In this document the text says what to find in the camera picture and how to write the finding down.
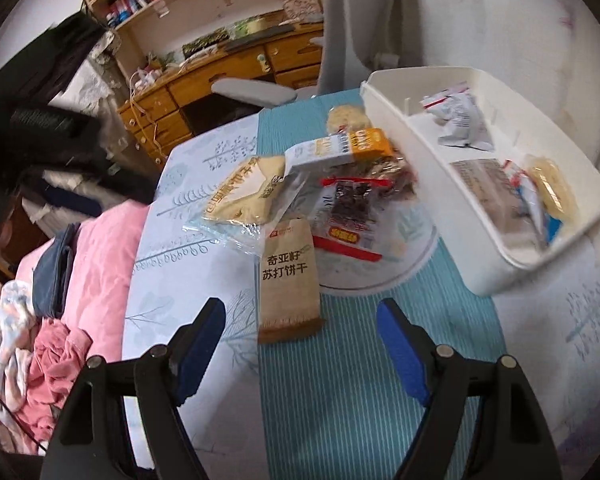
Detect dark laptop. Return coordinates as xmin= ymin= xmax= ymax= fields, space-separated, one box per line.
xmin=232 ymin=30 xmax=293 ymax=51

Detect small red-edged barcode packet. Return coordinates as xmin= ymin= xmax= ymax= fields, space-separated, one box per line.
xmin=504 ymin=160 xmax=563 ymax=252

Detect white plastic storage bin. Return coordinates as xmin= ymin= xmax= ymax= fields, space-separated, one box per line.
xmin=361 ymin=66 xmax=600 ymax=297

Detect teal striped table runner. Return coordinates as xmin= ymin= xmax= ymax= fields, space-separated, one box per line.
xmin=257 ymin=89 xmax=511 ymax=480

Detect white printed cardboard box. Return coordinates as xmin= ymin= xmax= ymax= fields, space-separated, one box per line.
xmin=280 ymin=0 xmax=326 ymax=23

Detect orange and white snack packet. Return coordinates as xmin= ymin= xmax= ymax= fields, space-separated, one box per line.
xmin=284 ymin=129 xmax=396 ymax=173

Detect blue jeans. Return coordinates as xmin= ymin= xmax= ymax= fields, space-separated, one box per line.
xmin=31 ymin=222 xmax=82 ymax=319

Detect yellow sandwich bread pack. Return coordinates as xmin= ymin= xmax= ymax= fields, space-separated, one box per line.
xmin=182 ymin=154 xmax=311 ymax=256

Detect beige soda cracker packet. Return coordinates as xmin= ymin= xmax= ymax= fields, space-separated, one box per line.
xmin=257 ymin=217 xmax=326 ymax=345

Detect pink blanket bed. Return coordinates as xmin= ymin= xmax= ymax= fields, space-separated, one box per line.
xmin=12 ymin=200 xmax=153 ymax=461

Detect grey office chair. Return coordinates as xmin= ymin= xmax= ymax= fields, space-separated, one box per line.
xmin=211 ymin=0 xmax=418 ymax=109

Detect red packet of dark snacks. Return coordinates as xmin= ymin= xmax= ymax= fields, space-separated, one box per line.
xmin=312 ymin=175 xmax=387 ymax=264

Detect white packet with red stripe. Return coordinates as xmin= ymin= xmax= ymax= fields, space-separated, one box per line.
xmin=421 ymin=87 xmax=496 ymax=152

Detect green landscape picture strip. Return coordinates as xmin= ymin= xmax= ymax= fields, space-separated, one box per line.
xmin=180 ymin=15 xmax=271 ymax=61

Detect pink garment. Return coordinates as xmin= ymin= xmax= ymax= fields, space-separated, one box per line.
xmin=16 ymin=317 xmax=93 ymax=443

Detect round rice cracker pack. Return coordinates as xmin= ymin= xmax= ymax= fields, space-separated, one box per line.
xmin=326 ymin=104 xmax=373 ymax=136

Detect clear packet of brown snacks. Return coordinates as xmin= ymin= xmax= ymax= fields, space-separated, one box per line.
xmin=352 ymin=155 xmax=418 ymax=191

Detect floral quilt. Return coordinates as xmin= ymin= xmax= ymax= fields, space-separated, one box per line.
xmin=0 ymin=280 xmax=37 ymax=456

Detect clear pack of brown crackers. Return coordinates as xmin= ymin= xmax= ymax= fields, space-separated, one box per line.
xmin=450 ymin=159 xmax=523 ymax=241

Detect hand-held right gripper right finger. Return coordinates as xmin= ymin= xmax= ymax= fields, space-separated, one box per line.
xmin=376 ymin=297 xmax=563 ymax=480

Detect long yellow cracker pack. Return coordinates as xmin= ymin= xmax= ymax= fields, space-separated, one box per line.
xmin=525 ymin=155 xmax=581 ymax=223

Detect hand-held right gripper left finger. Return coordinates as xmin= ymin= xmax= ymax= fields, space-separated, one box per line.
xmin=40 ymin=297 xmax=227 ymax=480

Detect wooden desk with drawers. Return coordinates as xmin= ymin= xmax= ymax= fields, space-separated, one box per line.
xmin=116 ymin=22 xmax=326 ymax=162

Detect dotted fabric bag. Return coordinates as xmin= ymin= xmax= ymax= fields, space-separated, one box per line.
xmin=87 ymin=30 xmax=123 ymax=63

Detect white lace dust cover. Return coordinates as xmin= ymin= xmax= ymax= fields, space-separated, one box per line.
xmin=47 ymin=55 xmax=131 ymax=111

